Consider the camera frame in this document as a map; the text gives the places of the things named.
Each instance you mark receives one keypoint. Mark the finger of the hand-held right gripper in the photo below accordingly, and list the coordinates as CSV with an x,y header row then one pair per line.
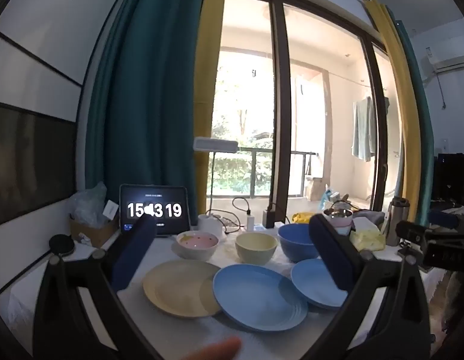
x,y
410,230
444,218

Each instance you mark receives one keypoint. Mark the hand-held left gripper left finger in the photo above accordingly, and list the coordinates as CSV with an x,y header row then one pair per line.
x,y
134,251

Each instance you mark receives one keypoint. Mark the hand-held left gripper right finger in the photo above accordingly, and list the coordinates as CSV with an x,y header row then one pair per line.
x,y
331,255

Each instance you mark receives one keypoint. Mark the small blue plate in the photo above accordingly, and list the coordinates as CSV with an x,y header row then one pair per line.
x,y
310,281

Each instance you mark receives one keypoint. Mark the blue bowl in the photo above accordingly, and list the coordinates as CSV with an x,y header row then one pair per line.
x,y
295,243

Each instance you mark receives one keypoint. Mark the beige plate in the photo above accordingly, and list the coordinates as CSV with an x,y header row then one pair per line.
x,y
175,288

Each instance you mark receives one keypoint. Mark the pink strawberry bowl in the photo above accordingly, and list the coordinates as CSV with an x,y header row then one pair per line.
x,y
196,248

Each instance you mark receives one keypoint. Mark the pale yellow bowl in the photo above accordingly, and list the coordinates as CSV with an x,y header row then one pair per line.
x,y
256,251

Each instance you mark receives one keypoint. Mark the large blue plate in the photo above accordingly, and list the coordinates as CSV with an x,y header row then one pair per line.
x,y
254,296

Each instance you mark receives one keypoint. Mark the person's left hand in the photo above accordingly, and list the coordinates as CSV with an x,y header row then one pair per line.
x,y
213,349

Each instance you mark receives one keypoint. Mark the steel thermos bottle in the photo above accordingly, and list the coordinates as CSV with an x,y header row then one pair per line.
x,y
397,221

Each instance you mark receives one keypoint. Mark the pink steel-lined bowl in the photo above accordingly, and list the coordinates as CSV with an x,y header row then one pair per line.
x,y
342,219

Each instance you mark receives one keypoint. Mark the yellow tissue pack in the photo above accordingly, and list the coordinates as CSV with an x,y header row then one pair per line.
x,y
367,238

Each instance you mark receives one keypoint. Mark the grey cloth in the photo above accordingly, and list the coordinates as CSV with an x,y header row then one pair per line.
x,y
370,215

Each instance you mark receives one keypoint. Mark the black computer monitor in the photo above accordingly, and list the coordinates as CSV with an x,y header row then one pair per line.
x,y
453,176

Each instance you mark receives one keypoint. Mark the cardboard box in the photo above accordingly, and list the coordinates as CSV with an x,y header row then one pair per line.
x,y
93,232

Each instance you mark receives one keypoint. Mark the small white box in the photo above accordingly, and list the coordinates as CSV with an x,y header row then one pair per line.
x,y
111,210

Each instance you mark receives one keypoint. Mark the yellow wipes packet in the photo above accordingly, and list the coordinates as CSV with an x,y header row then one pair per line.
x,y
301,217

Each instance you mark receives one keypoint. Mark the blue plastic bag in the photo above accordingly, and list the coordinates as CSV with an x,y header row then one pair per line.
x,y
327,196

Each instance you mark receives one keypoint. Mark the black tablet with clock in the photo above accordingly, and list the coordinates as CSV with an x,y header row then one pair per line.
x,y
160,195

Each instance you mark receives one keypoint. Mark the clear plastic bag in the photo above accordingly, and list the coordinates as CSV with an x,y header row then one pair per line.
x,y
87,202

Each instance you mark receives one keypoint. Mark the black charger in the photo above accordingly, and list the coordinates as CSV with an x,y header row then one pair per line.
x,y
269,219

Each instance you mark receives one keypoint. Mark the black round disc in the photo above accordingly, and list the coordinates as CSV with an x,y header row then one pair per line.
x,y
61,245

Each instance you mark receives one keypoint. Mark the white power strip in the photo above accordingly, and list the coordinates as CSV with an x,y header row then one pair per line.
x,y
259,228

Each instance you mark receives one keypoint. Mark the teal curtain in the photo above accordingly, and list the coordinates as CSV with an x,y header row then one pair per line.
x,y
142,101
423,138

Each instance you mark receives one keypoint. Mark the white textured tablecloth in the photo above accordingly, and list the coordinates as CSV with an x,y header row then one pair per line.
x,y
202,330

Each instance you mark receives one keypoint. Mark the pale green hanging towel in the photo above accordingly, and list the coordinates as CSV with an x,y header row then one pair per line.
x,y
363,131

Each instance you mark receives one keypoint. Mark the balcony railing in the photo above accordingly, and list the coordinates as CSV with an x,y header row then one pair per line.
x,y
254,174

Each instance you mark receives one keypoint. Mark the yellow curtain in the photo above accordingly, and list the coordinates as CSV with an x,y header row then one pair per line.
x,y
401,101

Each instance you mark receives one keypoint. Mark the white desk lamp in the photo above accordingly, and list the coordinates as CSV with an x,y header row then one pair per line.
x,y
215,145

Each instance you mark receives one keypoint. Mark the white air conditioner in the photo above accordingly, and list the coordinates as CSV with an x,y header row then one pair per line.
x,y
449,63

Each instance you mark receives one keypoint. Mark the dark window frame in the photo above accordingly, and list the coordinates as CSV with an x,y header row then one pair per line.
x,y
282,101

